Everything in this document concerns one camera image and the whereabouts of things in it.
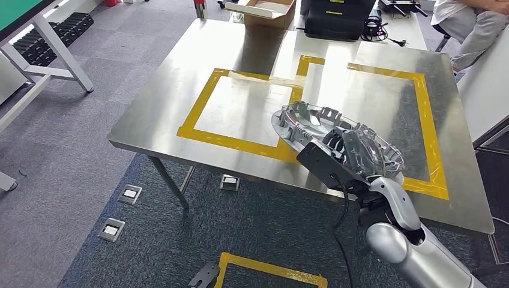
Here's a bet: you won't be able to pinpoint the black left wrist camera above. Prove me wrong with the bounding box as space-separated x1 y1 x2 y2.
187 261 221 288

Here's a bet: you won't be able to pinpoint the yellow tape rectangle outline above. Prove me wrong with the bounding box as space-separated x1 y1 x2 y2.
345 62 451 201

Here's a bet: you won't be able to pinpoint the grey wheel cover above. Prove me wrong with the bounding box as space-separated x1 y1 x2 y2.
271 101 406 186

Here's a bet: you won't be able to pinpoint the black ribbed blocks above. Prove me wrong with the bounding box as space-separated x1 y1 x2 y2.
11 11 96 68

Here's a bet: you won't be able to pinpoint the yellow floor tape square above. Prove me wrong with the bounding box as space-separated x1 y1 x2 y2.
213 251 330 288

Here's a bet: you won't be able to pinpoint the black camera cable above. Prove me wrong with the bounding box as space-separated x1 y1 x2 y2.
331 173 355 288

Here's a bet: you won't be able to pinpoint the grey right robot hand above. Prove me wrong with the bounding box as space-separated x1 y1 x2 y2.
322 127 390 181

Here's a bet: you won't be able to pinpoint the steel workbench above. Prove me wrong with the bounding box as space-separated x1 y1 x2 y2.
106 17 496 236

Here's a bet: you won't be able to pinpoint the brown cardboard box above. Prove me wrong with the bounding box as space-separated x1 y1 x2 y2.
224 0 298 31

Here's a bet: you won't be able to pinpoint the black power adapter cable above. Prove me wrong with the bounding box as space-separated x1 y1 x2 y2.
359 9 408 48

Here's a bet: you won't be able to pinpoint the black metal bracket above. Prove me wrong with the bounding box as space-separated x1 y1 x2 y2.
377 0 429 18

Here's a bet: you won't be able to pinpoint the steel frame side table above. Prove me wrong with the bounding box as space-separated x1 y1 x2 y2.
456 23 509 157

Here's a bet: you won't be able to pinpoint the black stool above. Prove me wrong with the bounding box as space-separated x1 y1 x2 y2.
431 23 453 53

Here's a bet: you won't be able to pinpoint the steel floor socket box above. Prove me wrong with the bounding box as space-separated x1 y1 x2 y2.
97 217 127 243
219 173 241 193
117 183 143 206

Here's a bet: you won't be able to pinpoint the yellow tape outline with notch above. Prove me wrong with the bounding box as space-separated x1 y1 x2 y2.
176 55 326 165

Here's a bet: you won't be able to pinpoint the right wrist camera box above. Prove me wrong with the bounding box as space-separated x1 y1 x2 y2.
295 141 369 196

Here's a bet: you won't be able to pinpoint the white table with green top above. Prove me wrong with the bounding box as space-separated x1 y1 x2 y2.
0 0 96 193

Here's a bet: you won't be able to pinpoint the black equipment case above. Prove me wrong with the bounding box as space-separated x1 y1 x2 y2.
300 0 377 42

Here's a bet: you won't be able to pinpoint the person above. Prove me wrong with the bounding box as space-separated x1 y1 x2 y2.
430 0 509 74

